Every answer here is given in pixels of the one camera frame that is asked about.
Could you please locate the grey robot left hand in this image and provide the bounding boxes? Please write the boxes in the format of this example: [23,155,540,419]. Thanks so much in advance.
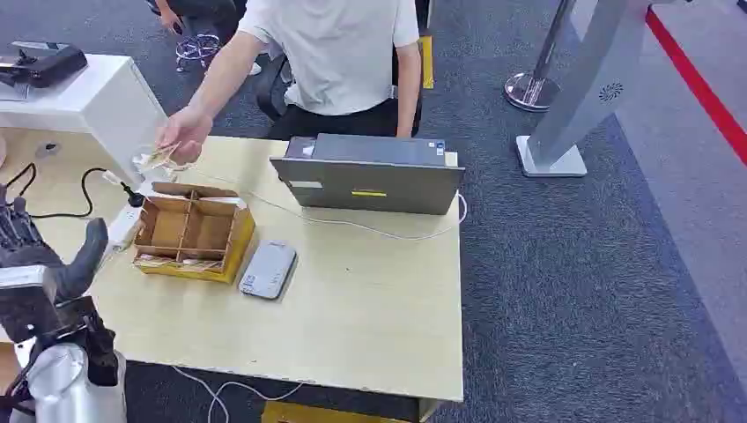
[0,185,111,345]

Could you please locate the person's right hand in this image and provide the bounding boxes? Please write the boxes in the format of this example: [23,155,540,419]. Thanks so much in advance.
[155,106,215,167]

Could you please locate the card stack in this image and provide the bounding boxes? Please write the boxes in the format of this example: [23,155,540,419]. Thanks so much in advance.
[132,142,195,174]

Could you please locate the chrome chair base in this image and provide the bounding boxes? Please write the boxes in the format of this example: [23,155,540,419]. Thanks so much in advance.
[174,33,224,75]

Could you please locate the white side cabinet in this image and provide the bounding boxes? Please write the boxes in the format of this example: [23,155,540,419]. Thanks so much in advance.
[0,53,168,187]

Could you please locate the wooden card box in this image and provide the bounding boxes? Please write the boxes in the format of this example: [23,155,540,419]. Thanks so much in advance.
[132,181,257,286]

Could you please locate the white power strip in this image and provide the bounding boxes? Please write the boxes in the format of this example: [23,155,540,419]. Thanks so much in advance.
[102,170,154,253]

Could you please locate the person in background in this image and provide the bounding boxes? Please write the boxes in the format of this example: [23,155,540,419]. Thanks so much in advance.
[144,0,248,37]

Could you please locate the cards in wooden box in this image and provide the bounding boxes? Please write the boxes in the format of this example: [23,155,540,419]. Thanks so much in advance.
[135,254,226,274]

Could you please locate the grey flat card reader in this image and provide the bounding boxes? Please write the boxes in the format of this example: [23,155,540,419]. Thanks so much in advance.
[238,239,298,301]

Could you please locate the black device on cabinet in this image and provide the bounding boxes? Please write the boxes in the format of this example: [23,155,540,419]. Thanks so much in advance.
[0,41,89,90]

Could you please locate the person at desk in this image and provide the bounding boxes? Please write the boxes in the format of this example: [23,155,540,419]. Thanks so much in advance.
[155,0,423,167]

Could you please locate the grey laptop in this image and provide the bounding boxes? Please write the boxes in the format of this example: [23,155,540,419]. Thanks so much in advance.
[269,132,467,217]

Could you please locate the yellow panel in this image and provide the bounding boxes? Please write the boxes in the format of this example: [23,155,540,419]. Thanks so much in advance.
[418,34,436,91]

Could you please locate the yellow box under desk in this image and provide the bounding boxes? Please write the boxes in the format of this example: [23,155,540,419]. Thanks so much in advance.
[261,401,440,423]

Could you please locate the grey standing sign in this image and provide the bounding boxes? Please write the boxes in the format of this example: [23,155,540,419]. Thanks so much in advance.
[515,0,697,179]

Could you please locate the red floor tape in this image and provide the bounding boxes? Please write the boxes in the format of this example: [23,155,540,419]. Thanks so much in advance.
[644,6,747,168]

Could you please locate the black power cable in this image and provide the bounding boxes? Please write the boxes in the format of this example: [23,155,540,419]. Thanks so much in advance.
[4,162,146,220]

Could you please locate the white cable under desk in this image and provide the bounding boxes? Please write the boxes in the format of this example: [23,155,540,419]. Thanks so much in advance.
[170,365,306,423]

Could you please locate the chrome stanchion post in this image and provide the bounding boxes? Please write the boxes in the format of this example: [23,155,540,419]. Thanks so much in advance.
[504,0,578,114]

